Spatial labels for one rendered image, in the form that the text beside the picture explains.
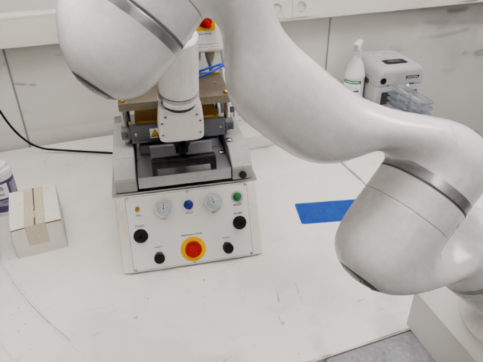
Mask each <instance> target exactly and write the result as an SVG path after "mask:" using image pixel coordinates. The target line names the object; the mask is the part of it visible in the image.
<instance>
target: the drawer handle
mask: <svg viewBox="0 0 483 362"><path fill-rule="evenodd" d="M151 164H152V175H153V176H158V173H157V170H161V169H167V168H174V167H186V166H193V165H200V164H211V169H213V170H214V169H216V154H215V152H204V153H197V154H184V155H177V156H170V157H158V158H152V159H151Z"/></svg>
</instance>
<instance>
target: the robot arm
mask: <svg viewBox="0 0 483 362"><path fill-rule="evenodd" d="M55 18H56V29H57V38H58V41H59V44H60V49H61V51H62V54H63V57H64V59H65V61H66V63H67V65H68V67H69V68H70V71H71V72H72V73H73V74H74V76H75V77H76V79H77V80H78V81H79V82H81V83H82V84H83V85H84V86H85V87H87V89H89V90H90V91H92V92H94V93H95V94H97V95H99V96H102V97H104V98H106V99H112V100H129V99H133V98H136V97H138V96H140V95H142V94H144V93H146V92H147V91H148V90H149V89H151V88H152V87H153V86H154V85H155V84H156V83H157V84H158V91H159V94H157V100H158V106H157V126H158V135H157V138H158V140H160V141H163V142H170V143H172V144H174V146H175V153H176V154H179V155H182V153H183V155H184V154H186V153H187V152H188V146H189V145H190V142H192V141H193V140H194V139H200V138H202V137H203V136H204V124H203V109H202V105H201V101H200V98H199V52H198V33H197V31H196V30H197V28H198V26H199V25H200V24H201V22H202V21H203V20H204V19H205V18H209V19H211V20H212V21H214V22H215V23H216V25H217V26H218V28H219V30H220V33H221V37H222V41H223V47H224V67H225V80H226V89H227V93H228V97H229V100H230V101H231V104H232V106H233V107H234V109H235V111H236V112H237V113H238V114H239V115H240V116H241V117H242V119H243V120H244V121H246V122H247V123H248V124H249V125H250V126H251V127H252V128H254V129H255V130H257V131H258V132H259V133H260V134H261V135H263V136H264V137H266V138H267V139H269V140H270V141H271V142H272V143H274V144H276V145H277V146H278V147H280V148H281V149H283V150H285V151H286V152H288V153H289V154H291V155H293V156H295V157H297V158H299V159H302V160H305V161H308V162H313V163H318V164H336V163H340V162H345V161H349V160H351V159H355V158H357V157H361V156H364V155H366V154H370V153H372V152H382V153H383V154H384V155H385V159H384V160H383V162H382V163H381V165H380V166H379V167H378V169H377V170H376V172H375V173H374V174H373V175H372V177H371V179H370V180H369V182H368V183H367V184H366V185H365V186H364V188H363V190H362V191H361V192H360V194H359V195H358V196H357V198H356V199H355V201H354V202H353V203H352V204H351V206H350V208H349V209H348V210H347V212H346V214H345V215H344V217H343V219H342V220H341V222H340V224H339V227H338V229H337V232H336V235H335V241H334V246H335V251H336V255H337V257H338V260H339V262H340V264H341V266H342V267H343V268H344V270H345V271H346V272H347V273H348V274H349V275H350V276H351V277H353V278H354V279H355V280H357V281H358V282H359V283H361V284H363V285H364V286H366V287H368V288H370V289H371V290H372V291H376V292H381V293H383V294H390V295H412V294H420V293H424V292H429V291H431V290H434V289H438V288H441V287H447V288H448V289H450V290H451V291H452V292H453V293H454V294H455V295H457V296H458V304H459V311H460V313H461V316H462V319H463V321H464V322H465V324H466V326H467V327H468V329H469V330H470V331H471V332H472V333H473V335H475V336H476V337H477V338H478V339H480V340H481V341H482V342H483V210H482V209H481V208H478V207H474V205H475V204H476V202H477V201H478V199H479V198H480V197H481V195H482V193H483V137H482V136H481V135H480V134H479V132H478V131H476V130H474V129H471V128H469V127H468V126H465V125H463V124H460V123H459V122H458V121H451V120H448V119H443V118H439V117H435V116H427V115H422V114H417V113H410V112H405V111H399V110H396V109H392V108H388V107H385V106H381V105H379V104H377V103H374V102H371V101H369V100H367V99H366V98H363V97H361V96H360V95H358V94H356V93H355V92H353V91H352V90H350V89H348V88H347V87H346V86H344V85H343V84H342V83H340V82H339V81H337V79H335V78H334V77H333V76H332V75H330V74H329V73H328V72H327V71H326V70H324V69H323V68H322V67H321V66H320V65H319V64H318V63H316V62H315V61H314V60H313V59H312V58H310V57H309V56H308V55H307V54H305V53H304V51H302V50H301V49H300V48H299V47H298V46H297V45H296V44H295V43H294V42H293V41H292V40H291V39H290V38H289V37H288V35H287V34H286V32H285V31H284V29H283V28H282V26H281V24H280V22H279V20H278V18H277V15H276V13H275V9H274V6H273V5H272V0H57V1H56V12H55Z"/></svg>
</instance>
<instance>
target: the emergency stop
mask: <svg viewBox="0 0 483 362"><path fill-rule="evenodd" d="M185 252H186V254H187V255H188V256H189V257H191V258H195V257H197V256H199V255H200V254H201V252H202V248H201V245H200V244H199V243H198V242H197V241H191V242H189V243H188V244H187V245H186V247H185Z"/></svg>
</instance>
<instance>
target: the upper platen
mask: <svg viewBox="0 0 483 362"><path fill-rule="evenodd" d="M202 109H203V117H204V118H208V117H215V116H219V114H218V112H217V110H216V107H215V105H214V103H211V104H203V105H202ZM134 121H135V124H147V123H154V122H157V108H155V109H147V110H138V111H134Z"/></svg>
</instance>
